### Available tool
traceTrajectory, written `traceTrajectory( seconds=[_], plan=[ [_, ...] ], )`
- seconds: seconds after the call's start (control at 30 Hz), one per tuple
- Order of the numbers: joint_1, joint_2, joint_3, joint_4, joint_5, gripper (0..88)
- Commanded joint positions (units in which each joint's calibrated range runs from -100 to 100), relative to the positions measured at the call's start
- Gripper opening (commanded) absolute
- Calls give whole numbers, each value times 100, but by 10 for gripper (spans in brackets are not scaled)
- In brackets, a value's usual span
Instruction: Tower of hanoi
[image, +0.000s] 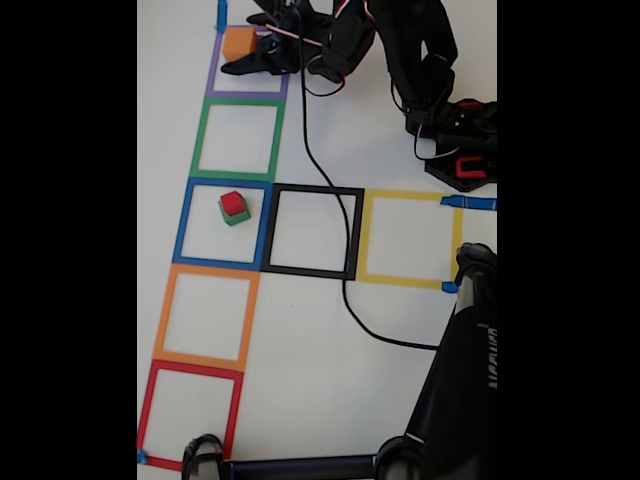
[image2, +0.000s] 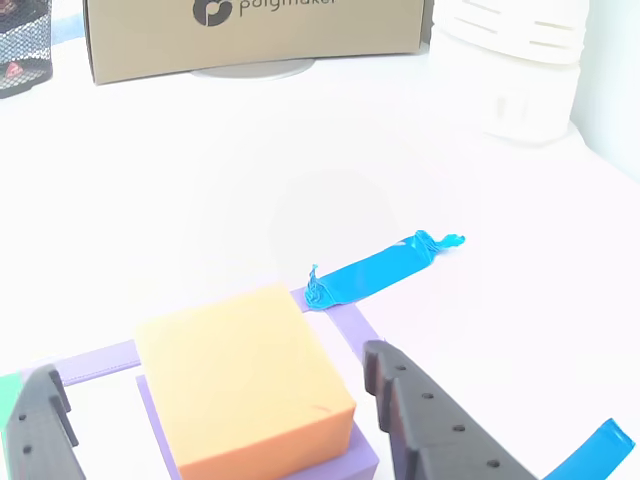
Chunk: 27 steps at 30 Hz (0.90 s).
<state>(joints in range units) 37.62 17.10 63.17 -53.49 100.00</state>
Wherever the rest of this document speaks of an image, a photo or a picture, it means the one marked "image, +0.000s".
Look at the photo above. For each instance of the red square frame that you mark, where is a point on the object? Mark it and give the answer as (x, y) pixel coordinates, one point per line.
(192, 369)

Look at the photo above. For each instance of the orange square block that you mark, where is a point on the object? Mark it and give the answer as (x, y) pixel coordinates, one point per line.
(237, 42)

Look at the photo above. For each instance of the blue square frame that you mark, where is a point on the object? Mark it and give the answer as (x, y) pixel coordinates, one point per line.
(220, 262)

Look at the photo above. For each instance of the black tripod stand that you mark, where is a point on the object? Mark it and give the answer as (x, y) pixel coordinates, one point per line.
(450, 400)

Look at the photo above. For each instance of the purple square frame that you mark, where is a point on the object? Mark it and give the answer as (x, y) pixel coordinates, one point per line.
(247, 94)

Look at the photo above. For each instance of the yellow square frame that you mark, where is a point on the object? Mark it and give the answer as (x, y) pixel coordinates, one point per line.
(400, 281)

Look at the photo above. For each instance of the green square block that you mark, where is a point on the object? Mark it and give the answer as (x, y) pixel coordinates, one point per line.
(235, 220)

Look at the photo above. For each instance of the green square frame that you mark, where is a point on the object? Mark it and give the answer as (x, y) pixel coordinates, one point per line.
(232, 175)

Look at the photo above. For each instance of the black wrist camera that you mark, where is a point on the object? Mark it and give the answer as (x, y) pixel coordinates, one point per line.
(271, 46)

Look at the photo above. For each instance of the small red cube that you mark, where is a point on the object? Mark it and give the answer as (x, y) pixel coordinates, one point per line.
(231, 201)

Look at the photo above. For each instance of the black square frame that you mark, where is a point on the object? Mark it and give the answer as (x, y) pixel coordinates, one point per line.
(310, 273)

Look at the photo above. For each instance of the blue tape strip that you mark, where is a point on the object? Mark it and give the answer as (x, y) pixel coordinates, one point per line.
(475, 203)
(449, 287)
(222, 12)
(142, 456)

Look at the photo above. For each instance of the orange square frame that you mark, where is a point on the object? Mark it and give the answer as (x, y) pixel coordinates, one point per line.
(200, 361)

